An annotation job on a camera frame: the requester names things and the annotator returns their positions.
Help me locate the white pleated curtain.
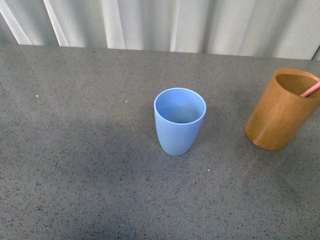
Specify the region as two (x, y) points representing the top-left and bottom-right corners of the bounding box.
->
(0, 0), (320, 60)

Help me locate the bamboo chopstick holder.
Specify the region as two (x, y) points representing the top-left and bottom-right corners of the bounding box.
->
(244, 67), (320, 151)

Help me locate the light blue plastic cup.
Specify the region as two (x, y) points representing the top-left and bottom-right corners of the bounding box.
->
(153, 87), (207, 156)

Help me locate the pink chopstick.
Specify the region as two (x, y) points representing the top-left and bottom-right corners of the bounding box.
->
(300, 82), (320, 98)

